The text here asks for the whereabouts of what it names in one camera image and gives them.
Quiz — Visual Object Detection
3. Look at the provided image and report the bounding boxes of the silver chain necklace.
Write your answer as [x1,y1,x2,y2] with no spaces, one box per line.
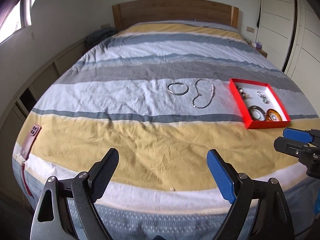
[191,78,216,110]

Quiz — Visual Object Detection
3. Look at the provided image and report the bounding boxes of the silver bangle bracelet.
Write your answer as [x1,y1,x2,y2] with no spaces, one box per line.
[166,82,189,96]

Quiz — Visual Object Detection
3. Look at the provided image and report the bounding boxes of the red jewelry box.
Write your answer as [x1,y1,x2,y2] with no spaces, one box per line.
[229,78,291,129]

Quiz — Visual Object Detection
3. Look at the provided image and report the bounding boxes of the amber orange bangle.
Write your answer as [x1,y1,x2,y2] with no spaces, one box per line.
[266,109,282,122]

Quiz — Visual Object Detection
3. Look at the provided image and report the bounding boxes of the dark brown bangle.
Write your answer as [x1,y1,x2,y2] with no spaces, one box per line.
[248,105,266,121]

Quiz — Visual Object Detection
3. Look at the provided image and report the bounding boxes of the wooden nightstand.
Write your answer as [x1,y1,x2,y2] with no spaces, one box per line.
[251,45,267,58]

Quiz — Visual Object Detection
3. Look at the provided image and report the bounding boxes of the purple tissue box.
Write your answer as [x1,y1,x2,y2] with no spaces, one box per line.
[251,42,262,49]

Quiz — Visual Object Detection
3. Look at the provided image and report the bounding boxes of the white wardrobe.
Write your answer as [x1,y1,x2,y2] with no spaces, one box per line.
[256,0,320,91]

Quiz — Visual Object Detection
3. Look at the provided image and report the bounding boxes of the striped bed duvet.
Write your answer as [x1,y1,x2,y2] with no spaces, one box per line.
[12,21,319,239]

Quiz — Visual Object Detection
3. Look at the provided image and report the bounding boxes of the dark clothes pile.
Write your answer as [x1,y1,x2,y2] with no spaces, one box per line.
[86,27,117,48]

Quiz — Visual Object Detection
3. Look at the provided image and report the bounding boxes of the window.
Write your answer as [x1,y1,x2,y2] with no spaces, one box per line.
[1,0,36,42]

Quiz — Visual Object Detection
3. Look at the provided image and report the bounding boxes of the wooden headboard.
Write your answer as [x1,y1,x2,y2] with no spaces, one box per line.
[112,0,239,31]

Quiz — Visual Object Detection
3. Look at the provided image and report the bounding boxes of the wall socket plate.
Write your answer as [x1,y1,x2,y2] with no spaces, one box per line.
[246,27,255,33]

